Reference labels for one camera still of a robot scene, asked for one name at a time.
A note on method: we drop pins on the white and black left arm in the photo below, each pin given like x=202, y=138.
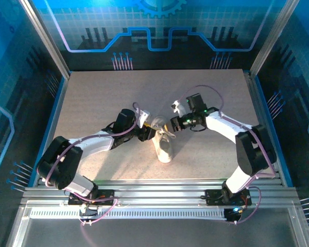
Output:
x=92, y=142

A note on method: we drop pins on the black control board with leds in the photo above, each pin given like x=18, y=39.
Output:
x=233, y=214

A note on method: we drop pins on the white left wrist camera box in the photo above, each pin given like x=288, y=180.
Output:
x=144, y=117

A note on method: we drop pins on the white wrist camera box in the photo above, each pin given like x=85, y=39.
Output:
x=144, y=117
x=180, y=109

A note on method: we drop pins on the white canvas shoe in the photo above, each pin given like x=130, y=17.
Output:
x=164, y=151

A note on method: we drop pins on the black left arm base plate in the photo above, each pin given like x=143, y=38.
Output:
x=106, y=193

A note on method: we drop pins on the aluminium side rail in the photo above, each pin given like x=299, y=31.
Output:
x=255, y=97

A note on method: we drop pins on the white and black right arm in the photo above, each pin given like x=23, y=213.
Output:
x=221, y=123

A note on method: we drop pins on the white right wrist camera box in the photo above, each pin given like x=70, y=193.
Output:
x=180, y=109

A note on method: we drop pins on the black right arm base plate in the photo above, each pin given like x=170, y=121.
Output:
x=213, y=196

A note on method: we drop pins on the grey metal base tray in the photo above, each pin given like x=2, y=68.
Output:
x=157, y=234

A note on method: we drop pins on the aluminium frame post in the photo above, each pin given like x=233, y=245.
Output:
x=273, y=36
x=49, y=43

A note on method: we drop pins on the aluminium mounting rail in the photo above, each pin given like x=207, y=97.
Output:
x=157, y=190

